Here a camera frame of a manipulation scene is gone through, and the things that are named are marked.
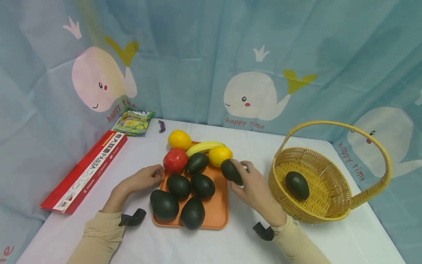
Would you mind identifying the person's left hand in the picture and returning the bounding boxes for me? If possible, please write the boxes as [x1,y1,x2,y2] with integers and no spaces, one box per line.
[110,164,165,213]

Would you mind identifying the person's right hand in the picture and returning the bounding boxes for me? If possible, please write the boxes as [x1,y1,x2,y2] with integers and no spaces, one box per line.
[230,159,288,228]

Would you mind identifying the dark green avocado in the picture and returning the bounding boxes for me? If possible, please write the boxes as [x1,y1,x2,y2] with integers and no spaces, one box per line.
[180,195,206,230]
[285,171,310,201]
[190,172,216,199]
[185,152,209,174]
[150,189,179,222]
[166,174,192,200]
[221,158,244,186]

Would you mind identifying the person's right forearm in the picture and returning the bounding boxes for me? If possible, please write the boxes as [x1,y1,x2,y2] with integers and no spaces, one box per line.
[271,214,332,264]

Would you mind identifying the yellow lemon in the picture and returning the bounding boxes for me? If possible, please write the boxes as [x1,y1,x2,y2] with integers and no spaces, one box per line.
[208,146,233,168]
[168,129,192,151]

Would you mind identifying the red apple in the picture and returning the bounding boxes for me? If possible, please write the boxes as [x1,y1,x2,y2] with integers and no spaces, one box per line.
[163,148,189,175]

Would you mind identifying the orange plastic tray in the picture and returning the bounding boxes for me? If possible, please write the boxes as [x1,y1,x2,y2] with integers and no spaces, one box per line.
[152,141,229,230]

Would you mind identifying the yellow banana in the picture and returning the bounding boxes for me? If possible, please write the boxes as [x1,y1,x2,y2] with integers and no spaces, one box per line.
[186,142,227,157]

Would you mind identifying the black wrist band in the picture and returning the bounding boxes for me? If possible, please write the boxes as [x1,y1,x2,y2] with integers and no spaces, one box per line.
[119,208,147,227]
[253,222,275,241]

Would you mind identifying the green snack packet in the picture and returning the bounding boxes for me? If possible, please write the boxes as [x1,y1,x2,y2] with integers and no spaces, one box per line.
[114,109,155,137]

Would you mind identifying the long red pasta box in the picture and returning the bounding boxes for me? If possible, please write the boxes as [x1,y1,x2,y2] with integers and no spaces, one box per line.
[40,130,128,215]

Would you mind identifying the yellow wicker basket with handle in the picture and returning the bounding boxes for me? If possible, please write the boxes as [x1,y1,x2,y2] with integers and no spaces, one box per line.
[268,120,393,224]

